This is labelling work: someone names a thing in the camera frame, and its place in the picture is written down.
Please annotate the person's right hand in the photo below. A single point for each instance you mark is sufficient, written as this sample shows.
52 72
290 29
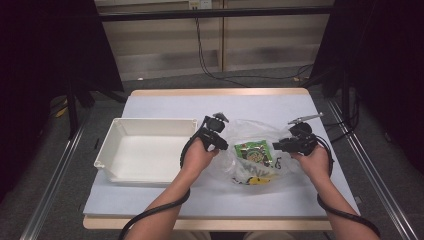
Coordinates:
315 165

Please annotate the black horizontal bar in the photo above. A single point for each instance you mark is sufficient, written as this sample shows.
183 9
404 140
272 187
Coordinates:
233 13

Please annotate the yellow floor tape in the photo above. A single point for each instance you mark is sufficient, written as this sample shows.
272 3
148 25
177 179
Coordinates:
61 112

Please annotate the person's left leg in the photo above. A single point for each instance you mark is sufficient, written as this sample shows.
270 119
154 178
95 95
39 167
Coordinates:
196 236

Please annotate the clear printed plastic bag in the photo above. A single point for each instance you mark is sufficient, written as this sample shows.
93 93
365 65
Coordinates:
246 130

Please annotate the person's left hand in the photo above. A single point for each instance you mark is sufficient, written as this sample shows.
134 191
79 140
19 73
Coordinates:
196 160

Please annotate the green snack packet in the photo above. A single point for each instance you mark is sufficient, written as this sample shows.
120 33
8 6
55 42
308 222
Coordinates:
253 153

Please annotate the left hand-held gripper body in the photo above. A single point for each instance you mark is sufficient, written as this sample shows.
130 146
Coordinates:
213 128

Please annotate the black stand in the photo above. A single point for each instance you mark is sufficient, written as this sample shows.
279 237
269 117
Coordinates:
71 110
345 100

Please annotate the white wall socket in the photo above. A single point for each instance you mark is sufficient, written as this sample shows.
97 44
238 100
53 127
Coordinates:
200 4

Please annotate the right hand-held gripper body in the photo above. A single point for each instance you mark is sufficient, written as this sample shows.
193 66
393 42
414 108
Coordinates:
303 140

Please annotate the metal floor rail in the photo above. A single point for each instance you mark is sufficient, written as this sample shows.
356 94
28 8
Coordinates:
373 173
53 186

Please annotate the wooden table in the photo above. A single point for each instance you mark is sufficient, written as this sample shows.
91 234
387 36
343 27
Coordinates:
233 224

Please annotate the pale table mat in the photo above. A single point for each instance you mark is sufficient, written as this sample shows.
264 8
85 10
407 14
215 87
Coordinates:
233 106

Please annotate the black curtain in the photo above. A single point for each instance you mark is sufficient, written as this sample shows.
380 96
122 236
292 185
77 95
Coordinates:
50 50
383 66

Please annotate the white plastic box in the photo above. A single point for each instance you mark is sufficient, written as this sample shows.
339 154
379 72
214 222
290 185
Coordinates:
146 153

